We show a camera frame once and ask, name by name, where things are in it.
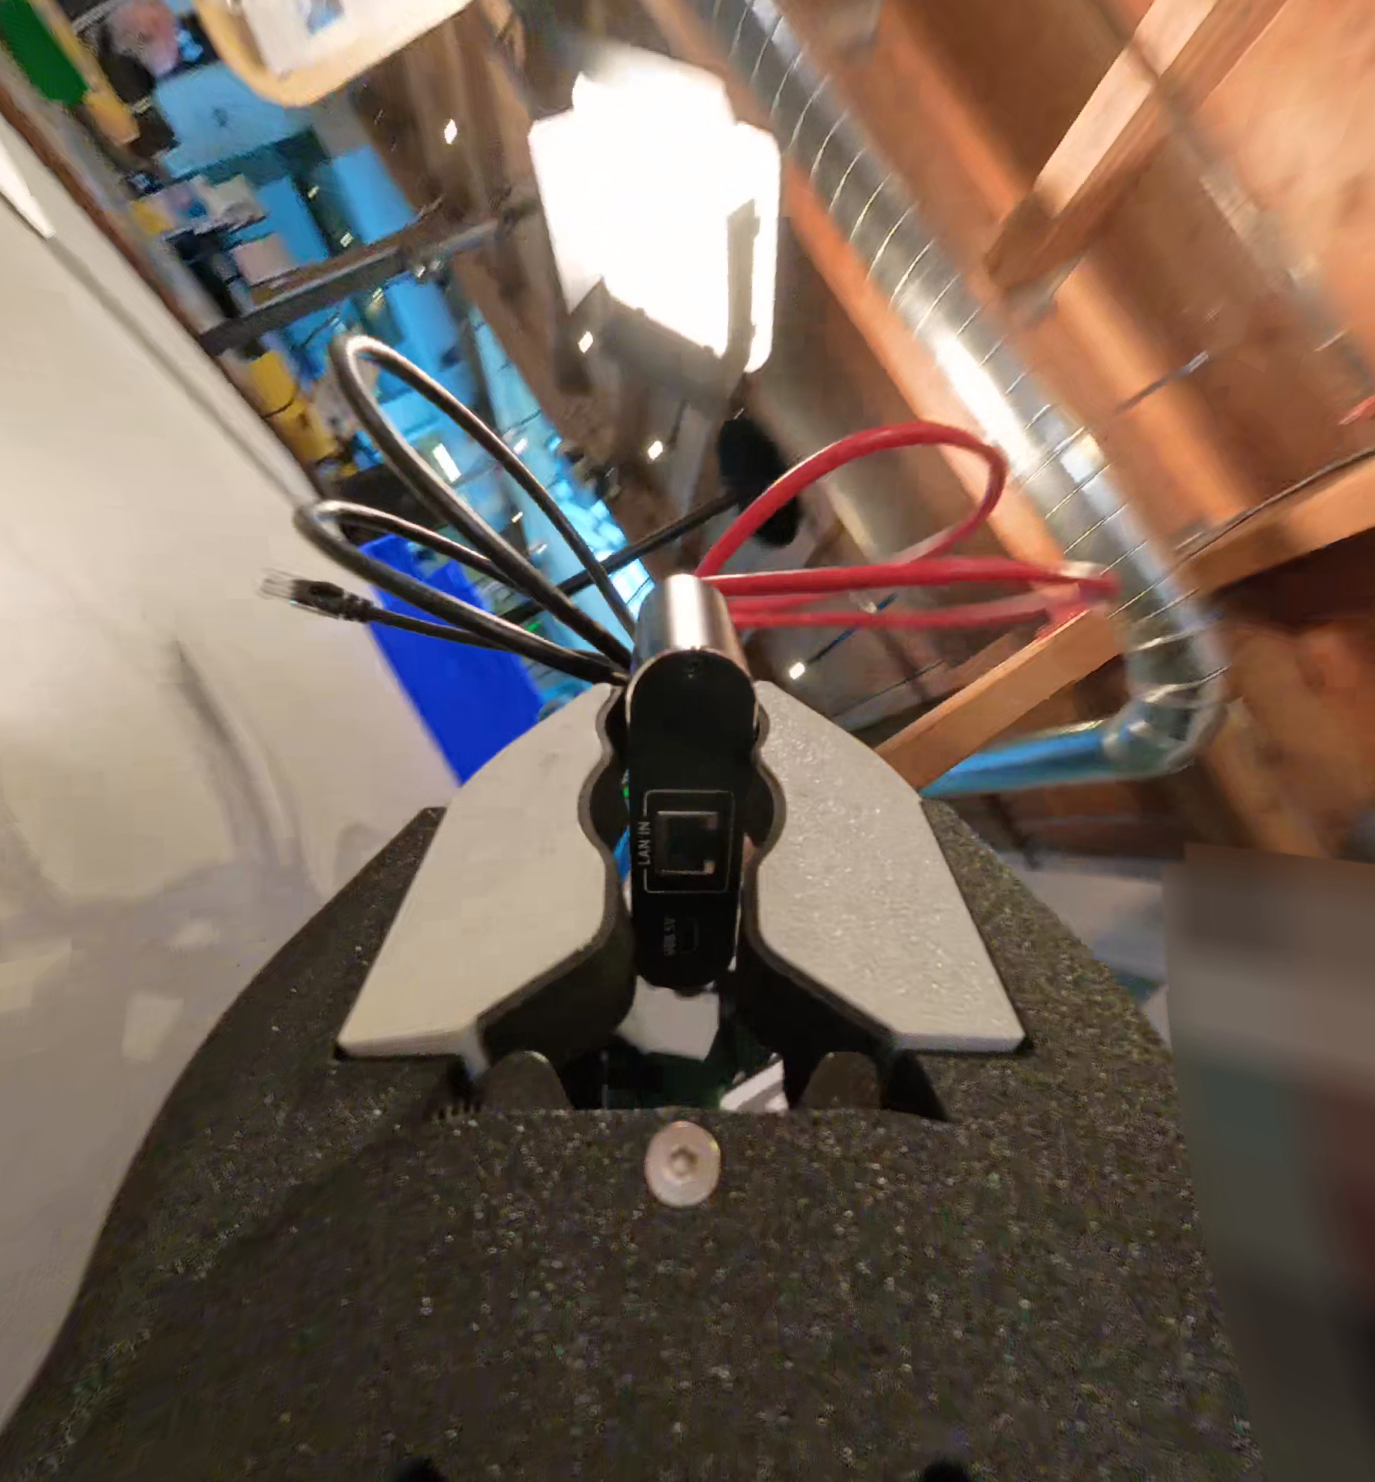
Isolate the large blue plastic bin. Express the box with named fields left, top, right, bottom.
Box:
left=361, top=533, right=546, bottom=786

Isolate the black network splitter box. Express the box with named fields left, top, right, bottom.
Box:
left=623, top=576, right=760, bottom=994

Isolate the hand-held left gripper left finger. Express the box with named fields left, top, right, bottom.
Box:
left=336, top=683, right=638, bottom=1077

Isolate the wooden support post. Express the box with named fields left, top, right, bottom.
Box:
left=873, top=441, right=1375, bottom=789

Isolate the instruction board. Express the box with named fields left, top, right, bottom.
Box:
left=195, top=0, right=469, bottom=108

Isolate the black pole stand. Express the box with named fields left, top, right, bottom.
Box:
left=548, top=411, right=806, bottom=593

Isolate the bright light panel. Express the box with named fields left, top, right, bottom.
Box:
left=524, top=53, right=784, bottom=374

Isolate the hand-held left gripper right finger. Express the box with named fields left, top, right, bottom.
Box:
left=737, top=680, right=1030, bottom=1055

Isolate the black ethernet cable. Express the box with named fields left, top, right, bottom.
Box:
left=261, top=335, right=642, bottom=688

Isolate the red ethernet cable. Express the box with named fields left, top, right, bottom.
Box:
left=697, top=425, right=1126, bottom=634

